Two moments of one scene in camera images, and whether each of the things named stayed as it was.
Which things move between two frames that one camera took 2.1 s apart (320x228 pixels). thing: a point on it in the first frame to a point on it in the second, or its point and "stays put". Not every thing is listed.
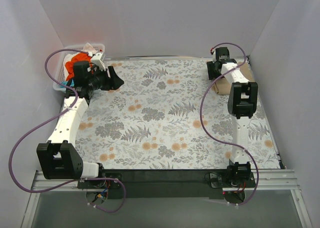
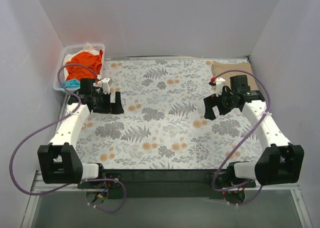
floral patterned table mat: (152, 121) stays put
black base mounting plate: (171, 184) stays put
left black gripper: (110, 78) to (111, 104)
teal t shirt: (65, 82) stays put
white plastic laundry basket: (59, 75) stays put
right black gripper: (210, 70) to (215, 104)
